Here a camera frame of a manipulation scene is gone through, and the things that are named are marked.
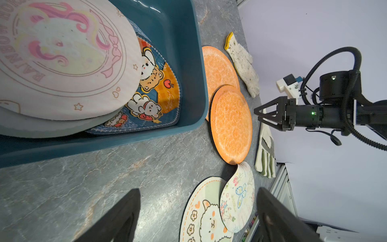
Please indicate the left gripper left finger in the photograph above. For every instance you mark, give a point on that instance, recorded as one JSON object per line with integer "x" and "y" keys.
{"x": 119, "y": 223}

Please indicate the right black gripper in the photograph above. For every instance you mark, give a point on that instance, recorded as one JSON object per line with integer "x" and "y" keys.
{"x": 284, "y": 115}

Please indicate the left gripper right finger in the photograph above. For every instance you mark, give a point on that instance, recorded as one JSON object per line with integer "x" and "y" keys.
{"x": 278, "y": 224}

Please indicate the orange round coaster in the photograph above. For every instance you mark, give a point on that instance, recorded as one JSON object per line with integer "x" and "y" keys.
{"x": 231, "y": 124}
{"x": 219, "y": 72}

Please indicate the blue bunny bear coaster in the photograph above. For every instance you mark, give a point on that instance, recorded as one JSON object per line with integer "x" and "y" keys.
{"x": 157, "y": 101}

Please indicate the teal plastic storage box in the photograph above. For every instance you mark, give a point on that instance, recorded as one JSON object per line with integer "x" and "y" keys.
{"x": 173, "y": 27}

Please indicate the green bunny coaster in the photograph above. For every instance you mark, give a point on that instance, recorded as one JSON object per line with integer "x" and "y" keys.
{"x": 21, "y": 126}

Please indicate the pink swirl coaster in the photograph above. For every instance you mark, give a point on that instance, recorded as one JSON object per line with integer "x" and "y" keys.
{"x": 67, "y": 60}

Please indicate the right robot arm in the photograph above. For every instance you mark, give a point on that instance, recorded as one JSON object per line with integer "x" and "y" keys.
{"x": 374, "y": 116}

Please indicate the butterfly cream coaster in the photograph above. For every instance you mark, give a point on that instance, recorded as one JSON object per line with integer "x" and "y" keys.
{"x": 237, "y": 198}

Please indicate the white grey glove near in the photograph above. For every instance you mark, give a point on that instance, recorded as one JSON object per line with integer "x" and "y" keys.
{"x": 266, "y": 160}

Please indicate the white work glove far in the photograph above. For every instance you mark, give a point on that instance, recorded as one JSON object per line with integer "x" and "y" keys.
{"x": 243, "y": 64}

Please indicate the alpaca cream coaster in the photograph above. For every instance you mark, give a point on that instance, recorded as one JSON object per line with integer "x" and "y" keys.
{"x": 201, "y": 220}

